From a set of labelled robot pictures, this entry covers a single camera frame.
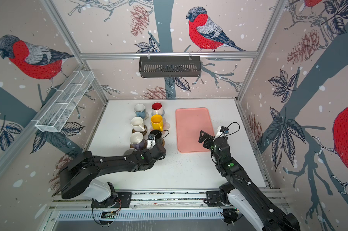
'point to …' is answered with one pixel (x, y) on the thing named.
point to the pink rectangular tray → (190, 122)
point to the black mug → (158, 135)
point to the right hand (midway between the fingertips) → (205, 135)
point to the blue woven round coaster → (163, 114)
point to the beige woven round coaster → (146, 116)
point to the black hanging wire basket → (170, 67)
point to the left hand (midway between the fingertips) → (157, 149)
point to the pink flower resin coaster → (166, 126)
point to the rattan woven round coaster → (163, 142)
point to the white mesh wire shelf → (57, 113)
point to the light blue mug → (140, 109)
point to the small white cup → (137, 141)
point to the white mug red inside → (156, 108)
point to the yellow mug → (157, 122)
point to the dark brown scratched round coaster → (144, 133)
